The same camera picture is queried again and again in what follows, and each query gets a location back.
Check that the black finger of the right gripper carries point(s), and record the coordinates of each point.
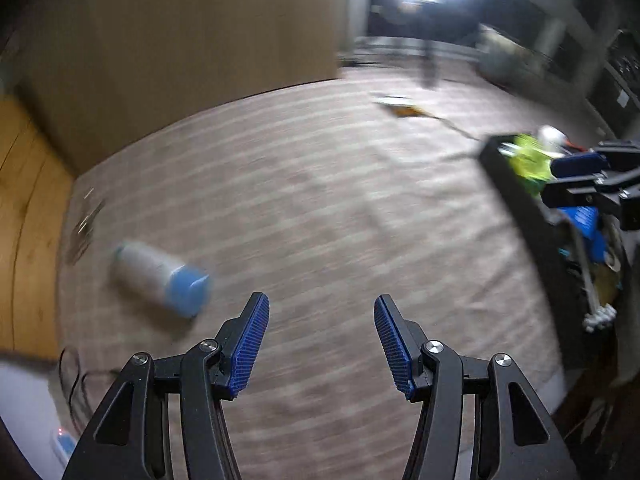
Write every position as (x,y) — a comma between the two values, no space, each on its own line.
(605,177)

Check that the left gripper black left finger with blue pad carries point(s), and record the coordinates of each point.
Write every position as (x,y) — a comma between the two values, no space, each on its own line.
(128,435)

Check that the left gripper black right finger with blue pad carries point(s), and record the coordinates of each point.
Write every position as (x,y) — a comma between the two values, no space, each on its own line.
(514,435)

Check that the white stuffed plush ball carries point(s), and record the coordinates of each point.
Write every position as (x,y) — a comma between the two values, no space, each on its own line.
(550,138)

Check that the blue printed card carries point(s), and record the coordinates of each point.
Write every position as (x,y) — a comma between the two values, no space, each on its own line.
(586,220)

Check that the yellow green plastic toy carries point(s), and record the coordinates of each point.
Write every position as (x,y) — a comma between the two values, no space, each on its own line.
(527,158)

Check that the white bottle blue cap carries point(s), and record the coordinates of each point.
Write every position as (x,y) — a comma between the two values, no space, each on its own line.
(161,278)

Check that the black storage bin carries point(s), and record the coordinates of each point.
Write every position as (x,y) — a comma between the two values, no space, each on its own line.
(547,237)

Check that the wooden stick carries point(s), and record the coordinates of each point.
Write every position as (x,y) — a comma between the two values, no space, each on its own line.
(449,124)

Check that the silver metal carabiner keys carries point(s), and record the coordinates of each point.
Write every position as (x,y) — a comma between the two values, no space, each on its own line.
(83,231)

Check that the black chair leg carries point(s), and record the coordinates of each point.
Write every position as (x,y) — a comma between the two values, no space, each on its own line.
(429,65)

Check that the orange snack wrapper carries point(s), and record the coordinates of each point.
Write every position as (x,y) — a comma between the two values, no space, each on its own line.
(399,106)

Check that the light wooden panel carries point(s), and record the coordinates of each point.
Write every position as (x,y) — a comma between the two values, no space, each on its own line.
(35,188)

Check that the brown cardboard box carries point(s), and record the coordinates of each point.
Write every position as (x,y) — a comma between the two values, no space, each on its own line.
(99,75)

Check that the white rope toy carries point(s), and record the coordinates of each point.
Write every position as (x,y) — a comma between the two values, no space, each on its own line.
(598,317)

